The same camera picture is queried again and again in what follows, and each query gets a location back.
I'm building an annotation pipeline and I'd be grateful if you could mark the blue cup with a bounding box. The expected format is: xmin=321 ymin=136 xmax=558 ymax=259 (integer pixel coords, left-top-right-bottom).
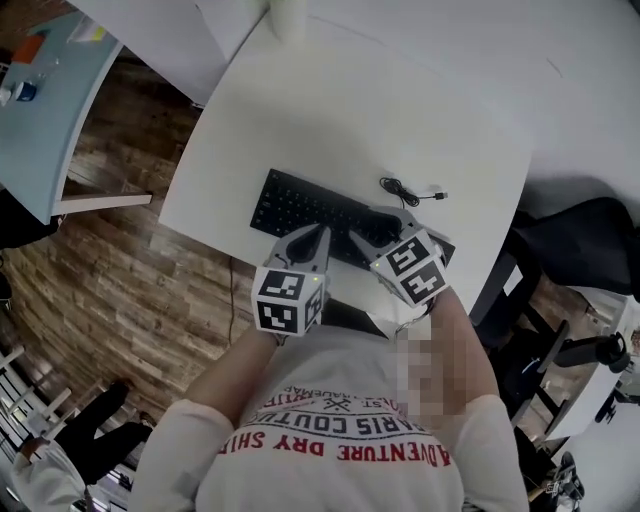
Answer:
xmin=12 ymin=79 xmax=39 ymax=104

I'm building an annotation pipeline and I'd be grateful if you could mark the light blue table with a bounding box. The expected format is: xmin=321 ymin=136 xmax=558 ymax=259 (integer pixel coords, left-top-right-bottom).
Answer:
xmin=0 ymin=9 xmax=154 ymax=226

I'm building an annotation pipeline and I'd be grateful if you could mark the orange box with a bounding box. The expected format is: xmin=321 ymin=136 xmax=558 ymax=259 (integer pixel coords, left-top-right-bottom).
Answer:
xmin=12 ymin=34 xmax=44 ymax=65

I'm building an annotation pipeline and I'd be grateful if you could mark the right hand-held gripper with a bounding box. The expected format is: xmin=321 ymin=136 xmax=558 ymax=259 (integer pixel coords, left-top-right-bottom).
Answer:
xmin=349 ymin=206 xmax=457 ymax=309

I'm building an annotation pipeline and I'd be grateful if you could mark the black keyboard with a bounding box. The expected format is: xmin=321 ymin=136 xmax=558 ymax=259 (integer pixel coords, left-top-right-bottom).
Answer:
xmin=248 ymin=168 xmax=456 ymax=269

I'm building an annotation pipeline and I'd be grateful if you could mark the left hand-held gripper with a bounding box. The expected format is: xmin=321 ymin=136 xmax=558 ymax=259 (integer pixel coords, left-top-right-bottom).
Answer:
xmin=251 ymin=223 xmax=332 ymax=339

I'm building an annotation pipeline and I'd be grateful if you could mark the person's white printed shirt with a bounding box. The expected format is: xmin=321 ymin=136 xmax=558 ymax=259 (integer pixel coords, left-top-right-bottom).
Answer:
xmin=132 ymin=324 xmax=531 ymax=512

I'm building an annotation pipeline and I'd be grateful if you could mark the person's right forearm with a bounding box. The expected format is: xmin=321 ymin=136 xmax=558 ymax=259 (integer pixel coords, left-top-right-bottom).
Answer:
xmin=397 ymin=287 xmax=497 ymax=436

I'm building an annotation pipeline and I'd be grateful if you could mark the white vase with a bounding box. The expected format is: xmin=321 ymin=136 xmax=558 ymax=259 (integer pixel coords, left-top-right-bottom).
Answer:
xmin=271 ymin=0 xmax=307 ymax=44

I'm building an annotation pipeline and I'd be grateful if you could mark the white metal rack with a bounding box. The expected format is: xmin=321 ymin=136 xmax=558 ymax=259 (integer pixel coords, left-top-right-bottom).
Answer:
xmin=0 ymin=344 xmax=77 ymax=451

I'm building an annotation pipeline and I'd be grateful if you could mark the person's left forearm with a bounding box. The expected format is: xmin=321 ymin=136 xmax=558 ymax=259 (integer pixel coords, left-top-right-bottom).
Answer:
xmin=187 ymin=327 xmax=301 ymax=436

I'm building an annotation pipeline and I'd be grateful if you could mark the thin black hanging cable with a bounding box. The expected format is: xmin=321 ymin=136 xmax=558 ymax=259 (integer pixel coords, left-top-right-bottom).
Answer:
xmin=226 ymin=256 xmax=237 ymax=347

